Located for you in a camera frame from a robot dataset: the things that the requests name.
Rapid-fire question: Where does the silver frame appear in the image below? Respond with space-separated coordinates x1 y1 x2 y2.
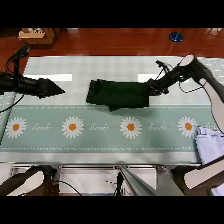
0 161 224 197

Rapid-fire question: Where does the dark green garment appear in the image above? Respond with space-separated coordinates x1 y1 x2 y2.
85 78 151 112

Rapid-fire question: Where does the wooden box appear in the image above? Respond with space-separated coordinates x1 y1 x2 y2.
17 27 57 46

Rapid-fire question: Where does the white garment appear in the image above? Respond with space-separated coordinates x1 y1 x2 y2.
194 125 224 197

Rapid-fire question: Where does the blue round object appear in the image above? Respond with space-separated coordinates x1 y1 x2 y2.
168 31 185 43

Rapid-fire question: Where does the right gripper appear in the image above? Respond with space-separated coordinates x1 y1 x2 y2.
143 77 162 97

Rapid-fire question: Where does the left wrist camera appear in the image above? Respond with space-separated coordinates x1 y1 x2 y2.
6 42 32 80

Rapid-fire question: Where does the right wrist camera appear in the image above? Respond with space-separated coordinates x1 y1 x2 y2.
155 59 175 75

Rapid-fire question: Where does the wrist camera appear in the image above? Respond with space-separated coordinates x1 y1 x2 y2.
6 42 32 80
155 59 175 75

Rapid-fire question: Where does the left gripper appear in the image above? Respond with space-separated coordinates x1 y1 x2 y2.
35 77 54 100

